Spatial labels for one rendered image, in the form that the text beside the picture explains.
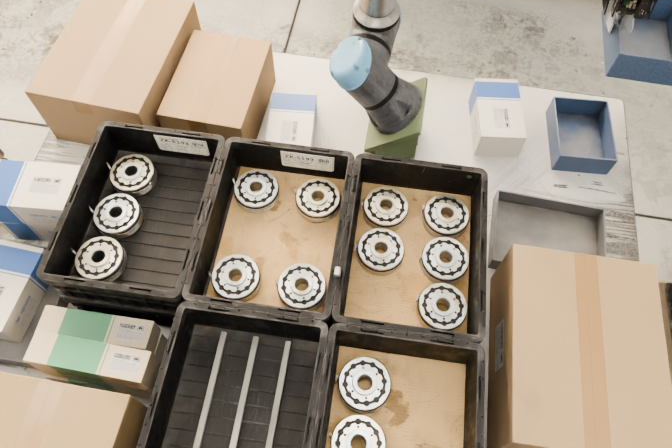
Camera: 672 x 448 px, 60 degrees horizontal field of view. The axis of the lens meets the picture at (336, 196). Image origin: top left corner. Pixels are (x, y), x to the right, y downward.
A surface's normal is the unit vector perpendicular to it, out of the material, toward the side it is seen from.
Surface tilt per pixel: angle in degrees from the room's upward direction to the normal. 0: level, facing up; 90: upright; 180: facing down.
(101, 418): 0
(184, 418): 0
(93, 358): 0
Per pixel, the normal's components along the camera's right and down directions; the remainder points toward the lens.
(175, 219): 0.01, -0.50
